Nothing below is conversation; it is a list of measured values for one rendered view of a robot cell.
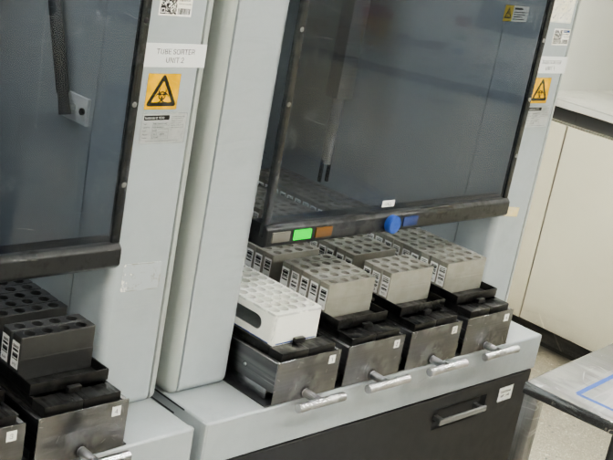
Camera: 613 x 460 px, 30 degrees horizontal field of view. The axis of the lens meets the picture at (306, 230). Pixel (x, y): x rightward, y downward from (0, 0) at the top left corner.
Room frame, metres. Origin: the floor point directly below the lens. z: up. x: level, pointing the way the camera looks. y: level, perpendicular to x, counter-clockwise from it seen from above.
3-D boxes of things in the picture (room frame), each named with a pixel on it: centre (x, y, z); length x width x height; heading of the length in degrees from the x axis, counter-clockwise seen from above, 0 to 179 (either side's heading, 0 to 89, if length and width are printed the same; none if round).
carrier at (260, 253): (1.87, 0.03, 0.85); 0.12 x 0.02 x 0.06; 137
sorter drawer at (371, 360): (1.92, 0.09, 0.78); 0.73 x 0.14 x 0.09; 47
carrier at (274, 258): (1.85, 0.02, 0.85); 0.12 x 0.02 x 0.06; 138
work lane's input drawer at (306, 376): (1.81, 0.19, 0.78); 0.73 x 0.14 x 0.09; 47
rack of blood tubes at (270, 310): (1.72, 0.09, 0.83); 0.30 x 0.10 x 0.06; 47
